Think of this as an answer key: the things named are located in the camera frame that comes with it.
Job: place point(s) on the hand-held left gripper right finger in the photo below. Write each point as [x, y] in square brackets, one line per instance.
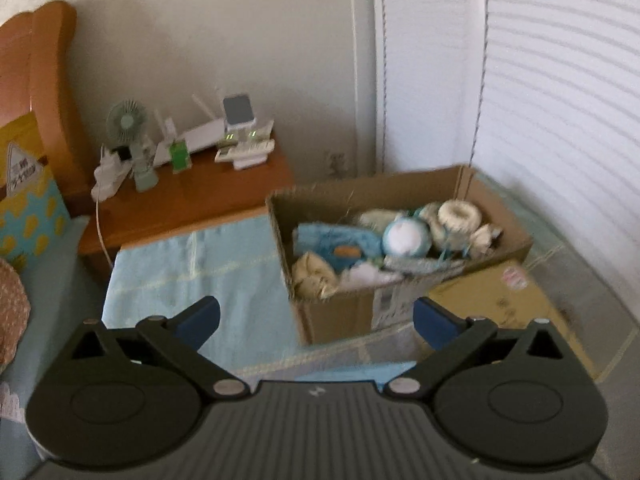
[435, 322]

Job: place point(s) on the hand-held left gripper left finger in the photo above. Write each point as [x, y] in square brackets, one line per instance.
[197, 320]

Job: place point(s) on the plush doll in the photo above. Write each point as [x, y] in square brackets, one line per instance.
[406, 237]

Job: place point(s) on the cardboard box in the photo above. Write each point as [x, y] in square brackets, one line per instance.
[505, 295]
[340, 315]

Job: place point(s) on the light blue bed mat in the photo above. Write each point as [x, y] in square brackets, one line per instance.
[200, 280]

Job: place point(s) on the closed cardboard box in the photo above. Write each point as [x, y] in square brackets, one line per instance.
[505, 295]

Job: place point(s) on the cream plush toy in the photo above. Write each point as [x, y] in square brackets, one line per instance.
[485, 240]

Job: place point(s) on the white furry plush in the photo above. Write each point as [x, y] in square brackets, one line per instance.
[459, 214]

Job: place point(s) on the wooden nightstand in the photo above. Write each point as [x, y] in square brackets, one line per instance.
[200, 195]

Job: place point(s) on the pale blue bed sheet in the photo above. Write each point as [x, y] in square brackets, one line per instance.
[55, 280]

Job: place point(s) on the green bottle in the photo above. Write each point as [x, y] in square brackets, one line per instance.
[180, 157]

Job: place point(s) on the white power strip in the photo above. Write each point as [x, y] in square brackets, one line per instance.
[107, 175]

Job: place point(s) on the white remote control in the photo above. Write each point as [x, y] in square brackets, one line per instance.
[245, 150]

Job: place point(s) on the white router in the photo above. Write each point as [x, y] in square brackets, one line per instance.
[200, 137]

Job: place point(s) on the brown dotted pillow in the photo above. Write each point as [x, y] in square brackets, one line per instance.
[11, 310]

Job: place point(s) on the yellow and blue paper bag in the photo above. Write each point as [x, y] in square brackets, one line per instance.
[27, 210]

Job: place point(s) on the small green desk fan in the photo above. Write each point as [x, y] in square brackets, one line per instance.
[126, 121]

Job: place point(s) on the small grey screen device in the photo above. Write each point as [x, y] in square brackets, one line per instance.
[238, 110]

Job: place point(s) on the white louvred shutter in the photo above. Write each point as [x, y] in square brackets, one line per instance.
[560, 110]

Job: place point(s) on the wooden headboard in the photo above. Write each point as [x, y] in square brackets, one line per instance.
[45, 75]

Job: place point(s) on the wall socket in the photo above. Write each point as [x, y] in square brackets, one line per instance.
[337, 165]

